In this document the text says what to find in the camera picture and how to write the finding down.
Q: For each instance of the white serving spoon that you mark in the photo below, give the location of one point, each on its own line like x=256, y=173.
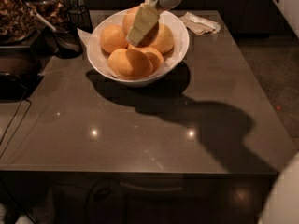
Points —
x=42, y=19

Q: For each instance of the large front orange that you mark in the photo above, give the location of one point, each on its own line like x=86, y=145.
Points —
x=130, y=64

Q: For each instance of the black mesh cup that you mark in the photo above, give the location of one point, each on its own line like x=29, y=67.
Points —
x=80, y=16

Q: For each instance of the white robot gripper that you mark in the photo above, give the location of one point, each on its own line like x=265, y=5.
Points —
x=145, y=18

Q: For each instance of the folded paper napkins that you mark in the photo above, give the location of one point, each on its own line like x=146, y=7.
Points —
x=199, y=25

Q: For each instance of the glass jar of snacks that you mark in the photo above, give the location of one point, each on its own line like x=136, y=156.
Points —
x=53, y=11

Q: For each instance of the white ceramic bowl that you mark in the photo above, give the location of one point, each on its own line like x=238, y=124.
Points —
x=172, y=21

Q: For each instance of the black mesh basket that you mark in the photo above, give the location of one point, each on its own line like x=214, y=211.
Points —
x=67, y=41

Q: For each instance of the dark appliance box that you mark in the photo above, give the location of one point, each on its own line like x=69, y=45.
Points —
x=19, y=74

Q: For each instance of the glass jar of dried fruit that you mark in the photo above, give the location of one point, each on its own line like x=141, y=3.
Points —
x=16, y=22

